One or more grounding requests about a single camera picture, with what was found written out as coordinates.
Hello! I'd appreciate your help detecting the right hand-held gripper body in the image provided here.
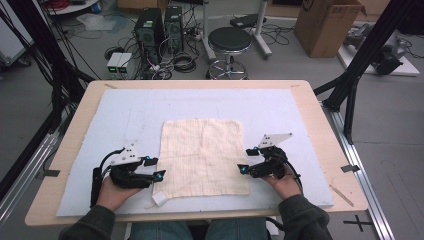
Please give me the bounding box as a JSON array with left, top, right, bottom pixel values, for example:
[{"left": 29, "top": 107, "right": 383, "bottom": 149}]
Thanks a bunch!
[{"left": 249, "top": 132, "right": 294, "bottom": 180}]

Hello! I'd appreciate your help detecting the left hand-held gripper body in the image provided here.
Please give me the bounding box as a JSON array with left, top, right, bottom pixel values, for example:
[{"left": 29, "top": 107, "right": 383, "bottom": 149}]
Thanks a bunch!
[{"left": 109, "top": 142, "right": 156, "bottom": 190}]

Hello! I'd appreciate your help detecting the cream towel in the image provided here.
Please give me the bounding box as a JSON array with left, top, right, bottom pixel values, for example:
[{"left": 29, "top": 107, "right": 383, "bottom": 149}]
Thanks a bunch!
[{"left": 151, "top": 118, "right": 251, "bottom": 208}]

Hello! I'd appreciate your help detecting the person's left hand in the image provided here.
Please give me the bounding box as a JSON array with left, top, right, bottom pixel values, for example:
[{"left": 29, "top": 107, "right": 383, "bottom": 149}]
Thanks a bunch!
[{"left": 96, "top": 175, "right": 145, "bottom": 213}]

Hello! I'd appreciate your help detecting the person's right hand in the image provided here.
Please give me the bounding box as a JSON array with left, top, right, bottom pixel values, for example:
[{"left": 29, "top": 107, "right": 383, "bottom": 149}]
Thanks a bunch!
[{"left": 262, "top": 166, "right": 303, "bottom": 201}]

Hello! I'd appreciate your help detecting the person's left leg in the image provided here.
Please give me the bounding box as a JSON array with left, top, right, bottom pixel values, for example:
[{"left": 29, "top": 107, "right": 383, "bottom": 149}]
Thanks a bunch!
[{"left": 128, "top": 221, "right": 194, "bottom": 240}]

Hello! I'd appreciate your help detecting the person's leg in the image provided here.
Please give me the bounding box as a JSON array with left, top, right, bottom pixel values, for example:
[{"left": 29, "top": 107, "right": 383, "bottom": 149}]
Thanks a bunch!
[
  {"left": 128, "top": 221, "right": 194, "bottom": 240},
  {"left": 206, "top": 217, "right": 271, "bottom": 240}
]

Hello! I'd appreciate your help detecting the wooden table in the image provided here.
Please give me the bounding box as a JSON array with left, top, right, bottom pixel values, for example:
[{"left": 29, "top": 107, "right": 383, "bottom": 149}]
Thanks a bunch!
[{"left": 24, "top": 79, "right": 369, "bottom": 228}]

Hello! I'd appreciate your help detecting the white foam board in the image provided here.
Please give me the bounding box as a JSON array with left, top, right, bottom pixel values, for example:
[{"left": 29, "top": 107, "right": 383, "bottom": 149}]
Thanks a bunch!
[{"left": 55, "top": 88, "right": 335, "bottom": 218}]

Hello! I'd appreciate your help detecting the person's right leg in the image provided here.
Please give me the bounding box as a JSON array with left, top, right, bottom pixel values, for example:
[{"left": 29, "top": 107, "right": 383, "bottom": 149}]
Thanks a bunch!
[{"left": 206, "top": 217, "right": 271, "bottom": 240}]

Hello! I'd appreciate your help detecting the black tape strip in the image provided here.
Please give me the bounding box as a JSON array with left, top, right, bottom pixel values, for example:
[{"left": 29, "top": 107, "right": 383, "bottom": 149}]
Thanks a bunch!
[
  {"left": 340, "top": 164, "right": 361, "bottom": 174},
  {"left": 36, "top": 169, "right": 61, "bottom": 178}
]

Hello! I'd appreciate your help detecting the white power supply unit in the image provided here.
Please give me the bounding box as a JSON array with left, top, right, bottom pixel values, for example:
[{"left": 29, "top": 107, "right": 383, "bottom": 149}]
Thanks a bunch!
[
  {"left": 116, "top": 52, "right": 134, "bottom": 75},
  {"left": 106, "top": 52, "right": 124, "bottom": 75}
]

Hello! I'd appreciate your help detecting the black round stool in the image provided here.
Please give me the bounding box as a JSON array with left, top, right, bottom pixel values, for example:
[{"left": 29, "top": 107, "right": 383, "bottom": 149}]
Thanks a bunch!
[{"left": 205, "top": 26, "right": 253, "bottom": 80}]

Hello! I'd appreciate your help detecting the white metal desk leg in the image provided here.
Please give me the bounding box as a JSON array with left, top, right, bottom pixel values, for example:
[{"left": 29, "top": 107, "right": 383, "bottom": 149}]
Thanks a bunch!
[
  {"left": 254, "top": 0, "right": 273, "bottom": 60},
  {"left": 200, "top": 0, "right": 218, "bottom": 62}
]

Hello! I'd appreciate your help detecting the large black computer tower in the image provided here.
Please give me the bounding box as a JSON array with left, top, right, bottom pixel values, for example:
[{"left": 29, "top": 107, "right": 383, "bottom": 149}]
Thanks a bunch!
[{"left": 134, "top": 7, "right": 166, "bottom": 65}]

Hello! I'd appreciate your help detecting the black flat case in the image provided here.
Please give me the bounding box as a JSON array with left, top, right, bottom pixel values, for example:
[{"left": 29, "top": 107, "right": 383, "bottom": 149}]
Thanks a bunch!
[{"left": 229, "top": 13, "right": 268, "bottom": 30}]

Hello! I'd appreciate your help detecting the slim black computer tower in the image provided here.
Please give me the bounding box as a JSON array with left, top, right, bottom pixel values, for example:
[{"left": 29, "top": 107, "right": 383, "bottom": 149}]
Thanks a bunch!
[{"left": 164, "top": 5, "right": 185, "bottom": 54}]

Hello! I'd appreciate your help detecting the cardboard box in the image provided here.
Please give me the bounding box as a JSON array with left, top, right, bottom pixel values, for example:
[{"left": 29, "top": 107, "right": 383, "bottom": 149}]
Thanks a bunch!
[{"left": 293, "top": 0, "right": 367, "bottom": 59}]

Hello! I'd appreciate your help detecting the clear plastic sheet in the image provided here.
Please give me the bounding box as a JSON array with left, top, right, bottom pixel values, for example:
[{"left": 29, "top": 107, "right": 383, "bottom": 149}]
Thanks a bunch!
[{"left": 76, "top": 12, "right": 130, "bottom": 33}]

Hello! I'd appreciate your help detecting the grey and black machine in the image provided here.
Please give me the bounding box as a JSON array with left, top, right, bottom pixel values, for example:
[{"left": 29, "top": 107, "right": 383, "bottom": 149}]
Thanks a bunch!
[{"left": 343, "top": 22, "right": 410, "bottom": 76}]

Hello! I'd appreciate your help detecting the white floor board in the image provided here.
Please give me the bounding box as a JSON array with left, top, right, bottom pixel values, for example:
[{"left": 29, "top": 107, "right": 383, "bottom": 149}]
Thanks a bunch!
[{"left": 337, "top": 31, "right": 421, "bottom": 77}]

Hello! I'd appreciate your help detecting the white round table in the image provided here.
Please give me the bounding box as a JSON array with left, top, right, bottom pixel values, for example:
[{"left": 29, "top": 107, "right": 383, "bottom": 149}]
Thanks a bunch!
[{"left": 46, "top": 0, "right": 101, "bottom": 16}]

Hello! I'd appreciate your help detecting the white panel on wheels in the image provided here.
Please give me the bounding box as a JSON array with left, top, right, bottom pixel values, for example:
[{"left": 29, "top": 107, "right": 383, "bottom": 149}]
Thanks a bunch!
[{"left": 0, "top": 0, "right": 35, "bottom": 67}]

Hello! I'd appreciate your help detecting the right hand-held gripper cable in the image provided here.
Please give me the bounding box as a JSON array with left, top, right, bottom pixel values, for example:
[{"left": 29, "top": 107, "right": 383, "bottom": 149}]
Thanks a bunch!
[{"left": 265, "top": 159, "right": 305, "bottom": 232}]

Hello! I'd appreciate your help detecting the aluminium rail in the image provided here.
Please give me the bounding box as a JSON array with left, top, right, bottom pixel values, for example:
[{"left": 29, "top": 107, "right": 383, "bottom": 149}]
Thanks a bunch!
[
  {"left": 0, "top": 132, "right": 60, "bottom": 228},
  {"left": 321, "top": 101, "right": 397, "bottom": 240}
]

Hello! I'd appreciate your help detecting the coiled black cable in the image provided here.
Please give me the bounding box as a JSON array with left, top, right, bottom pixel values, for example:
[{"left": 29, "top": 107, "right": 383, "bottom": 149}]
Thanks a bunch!
[
  {"left": 172, "top": 52, "right": 198, "bottom": 74},
  {"left": 103, "top": 46, "right": 126, "bottom": 61}
]

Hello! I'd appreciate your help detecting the black metal frame with cables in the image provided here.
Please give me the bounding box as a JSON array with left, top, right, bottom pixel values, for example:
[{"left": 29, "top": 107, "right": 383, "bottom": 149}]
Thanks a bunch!
[{"left": 0, "top": 0, "right": 97, "bottom": 201}]

